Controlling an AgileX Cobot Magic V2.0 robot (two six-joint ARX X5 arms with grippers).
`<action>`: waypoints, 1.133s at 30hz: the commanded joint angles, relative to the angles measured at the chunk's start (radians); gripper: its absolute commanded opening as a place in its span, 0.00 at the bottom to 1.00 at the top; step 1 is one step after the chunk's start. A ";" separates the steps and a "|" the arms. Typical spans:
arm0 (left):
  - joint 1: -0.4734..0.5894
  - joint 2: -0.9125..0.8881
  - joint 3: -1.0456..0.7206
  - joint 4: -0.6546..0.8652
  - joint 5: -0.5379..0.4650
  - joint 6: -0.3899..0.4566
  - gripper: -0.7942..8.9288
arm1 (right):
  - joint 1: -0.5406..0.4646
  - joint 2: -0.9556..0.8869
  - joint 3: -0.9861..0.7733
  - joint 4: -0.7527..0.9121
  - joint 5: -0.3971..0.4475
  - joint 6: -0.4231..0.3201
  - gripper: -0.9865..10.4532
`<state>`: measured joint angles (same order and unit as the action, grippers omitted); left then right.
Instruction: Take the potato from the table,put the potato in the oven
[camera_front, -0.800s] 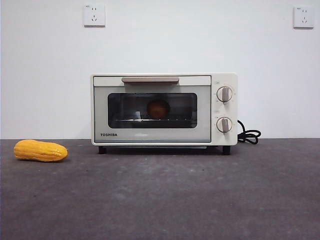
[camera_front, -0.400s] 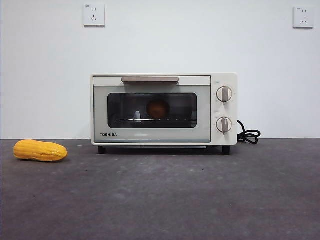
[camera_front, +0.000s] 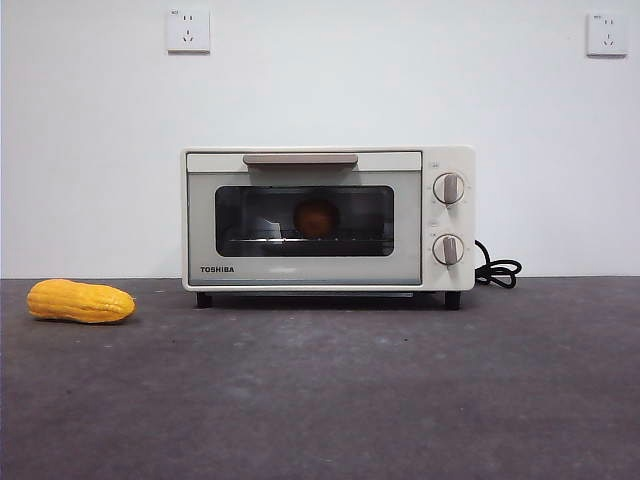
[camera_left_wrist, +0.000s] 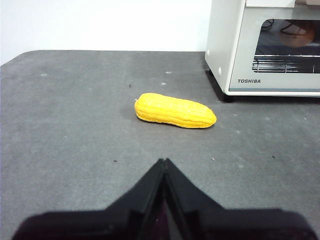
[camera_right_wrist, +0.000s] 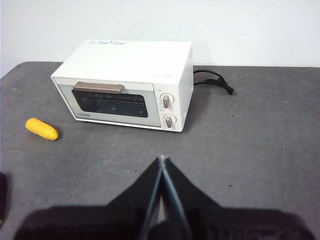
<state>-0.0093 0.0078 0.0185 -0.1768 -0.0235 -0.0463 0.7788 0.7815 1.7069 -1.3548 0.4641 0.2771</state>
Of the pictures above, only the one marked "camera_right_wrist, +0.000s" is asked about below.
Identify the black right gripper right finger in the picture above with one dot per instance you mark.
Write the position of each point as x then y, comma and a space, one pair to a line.
225, 222

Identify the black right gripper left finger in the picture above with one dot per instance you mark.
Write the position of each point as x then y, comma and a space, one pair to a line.
112, 220

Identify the beige oven knob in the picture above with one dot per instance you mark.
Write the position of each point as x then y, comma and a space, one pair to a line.
169, 120
167, 100

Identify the cream toaster oven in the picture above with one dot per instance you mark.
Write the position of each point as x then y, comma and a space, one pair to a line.
130, 62

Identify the yellow corn cob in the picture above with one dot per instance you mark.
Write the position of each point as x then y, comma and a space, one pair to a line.
42, 129

